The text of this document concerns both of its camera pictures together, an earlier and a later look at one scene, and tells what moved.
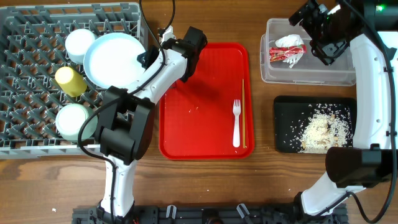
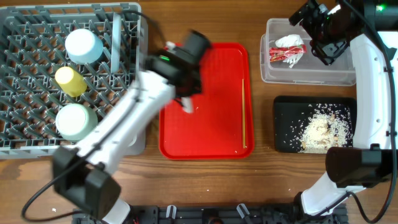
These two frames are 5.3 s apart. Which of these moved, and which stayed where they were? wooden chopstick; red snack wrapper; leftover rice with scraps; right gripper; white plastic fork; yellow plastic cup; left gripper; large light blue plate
Moved: left gripper; large light blue plate; white plastic fork
Stayed: yellow plastic cup; wooden chopstick; leftover rice with scraps; red snack wrapper; right gripper
